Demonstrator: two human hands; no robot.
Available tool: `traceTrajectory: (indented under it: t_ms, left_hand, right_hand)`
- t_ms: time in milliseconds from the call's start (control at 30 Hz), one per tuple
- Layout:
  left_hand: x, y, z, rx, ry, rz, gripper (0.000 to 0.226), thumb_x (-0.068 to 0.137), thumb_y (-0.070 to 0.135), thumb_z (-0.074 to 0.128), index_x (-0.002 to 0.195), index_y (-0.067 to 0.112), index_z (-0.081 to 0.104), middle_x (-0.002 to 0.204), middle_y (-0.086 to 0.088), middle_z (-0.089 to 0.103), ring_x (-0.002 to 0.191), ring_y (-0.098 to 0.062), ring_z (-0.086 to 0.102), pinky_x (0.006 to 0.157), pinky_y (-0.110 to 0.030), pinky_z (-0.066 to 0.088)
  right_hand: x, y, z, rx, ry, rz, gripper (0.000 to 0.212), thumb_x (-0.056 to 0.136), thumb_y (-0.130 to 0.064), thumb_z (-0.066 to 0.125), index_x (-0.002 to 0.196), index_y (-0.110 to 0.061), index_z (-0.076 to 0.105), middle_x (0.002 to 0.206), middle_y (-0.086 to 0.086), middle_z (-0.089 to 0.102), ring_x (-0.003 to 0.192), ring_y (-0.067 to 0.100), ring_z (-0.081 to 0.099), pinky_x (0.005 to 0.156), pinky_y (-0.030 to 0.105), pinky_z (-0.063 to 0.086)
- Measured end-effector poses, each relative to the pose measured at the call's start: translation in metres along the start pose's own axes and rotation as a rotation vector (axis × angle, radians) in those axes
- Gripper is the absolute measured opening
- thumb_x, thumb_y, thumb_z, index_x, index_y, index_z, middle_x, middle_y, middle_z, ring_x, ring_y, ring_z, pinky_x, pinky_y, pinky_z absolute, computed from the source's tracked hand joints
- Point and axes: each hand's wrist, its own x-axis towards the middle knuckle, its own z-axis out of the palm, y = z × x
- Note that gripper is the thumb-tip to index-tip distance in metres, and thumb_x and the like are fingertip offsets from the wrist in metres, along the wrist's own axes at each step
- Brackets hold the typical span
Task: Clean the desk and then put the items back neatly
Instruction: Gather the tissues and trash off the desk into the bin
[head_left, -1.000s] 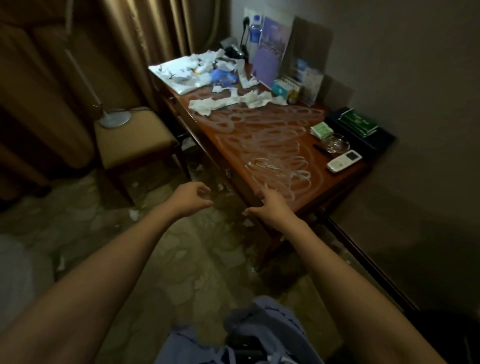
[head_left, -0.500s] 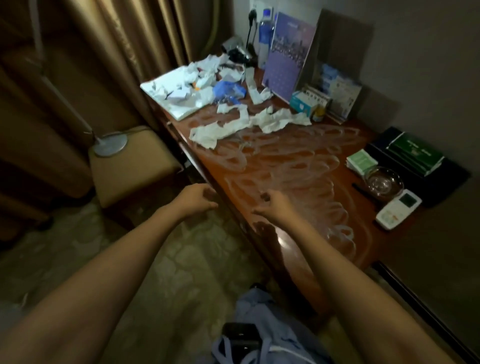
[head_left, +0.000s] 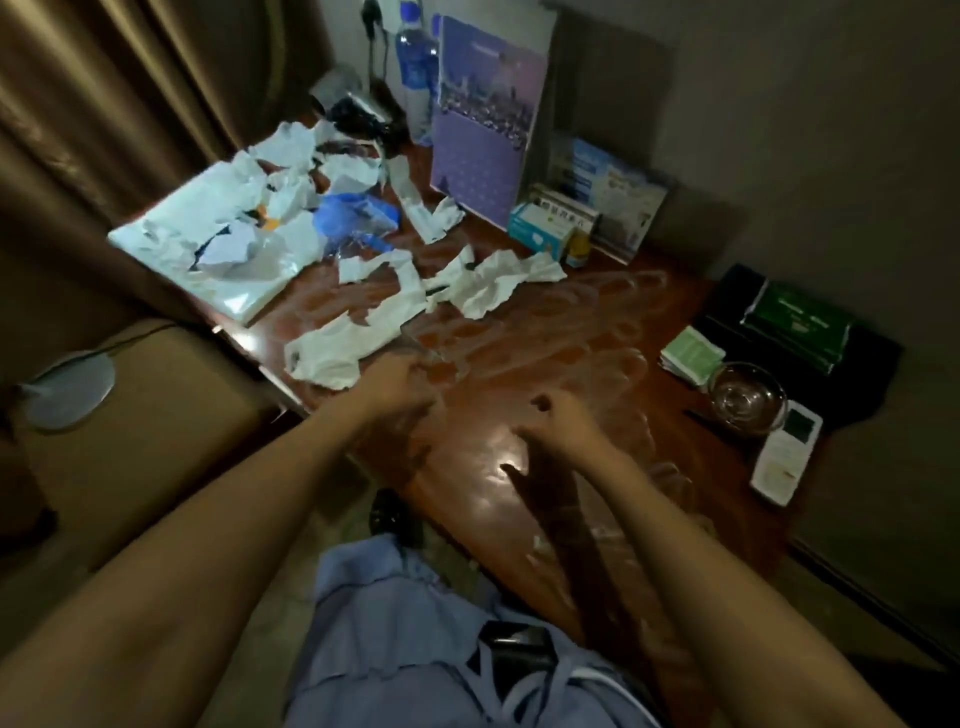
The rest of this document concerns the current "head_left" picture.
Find person's left hand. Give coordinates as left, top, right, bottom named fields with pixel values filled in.
left=342, top=352, right=444, bottom=429

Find clear glass ashtray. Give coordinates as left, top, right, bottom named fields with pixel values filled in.
left=705, top=360, right=791, bottom=437

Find person's right hand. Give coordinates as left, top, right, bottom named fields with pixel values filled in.
left=514, top=390, right=609, bottom=470

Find person's blue trousers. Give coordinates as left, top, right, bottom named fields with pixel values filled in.
left=285, top=532, right=669, bottom=728

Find white remote control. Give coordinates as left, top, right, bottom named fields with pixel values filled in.
left=750, top=399, right=825, bottom=507

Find person's left forearm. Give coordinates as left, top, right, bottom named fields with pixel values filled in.
left=0, top=402, right=380, bottom=728

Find black tissue box green label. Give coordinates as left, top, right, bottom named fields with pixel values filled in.
left=697, top=264, right=905, bottom=429

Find beige padded stool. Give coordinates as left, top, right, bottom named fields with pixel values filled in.
left=0, top=315, right=287, bottom=602

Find silver hair dryer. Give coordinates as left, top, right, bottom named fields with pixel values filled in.
left=310, top=63, right=404, bottom=152

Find purple desk calendar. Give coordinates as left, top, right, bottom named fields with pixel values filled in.
left=430, top=12, right=554, bottom=230

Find person's black shoe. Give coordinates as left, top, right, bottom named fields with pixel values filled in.
left=367, top=487, right=425, bottom=549

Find reddish wooden desk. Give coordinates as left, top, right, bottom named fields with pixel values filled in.
left=142, top=97, right=819, bottom=728

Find white paper scraps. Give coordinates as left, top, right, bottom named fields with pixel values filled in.
left=135, top=117, right=572, bottom=395

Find clear water bottle blue label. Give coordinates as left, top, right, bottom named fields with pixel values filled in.
left=393, top=0, right=441, bottom=144

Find small green white packet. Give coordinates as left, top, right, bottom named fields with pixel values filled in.
left=660, top=324, right=729, bottom=389

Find blue plastic wrapper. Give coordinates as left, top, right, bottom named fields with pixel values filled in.
left=312, top=190, right=404, bottom=257

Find person's right forearm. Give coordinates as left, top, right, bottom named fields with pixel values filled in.
left=577, top=439, right=909, bottom=728

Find brown curtain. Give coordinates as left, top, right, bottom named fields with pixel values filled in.
left=0, top=0, right=324, bottom=362

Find small teal box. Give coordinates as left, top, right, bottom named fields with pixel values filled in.
left=507, top=199, right=575, bottom=261

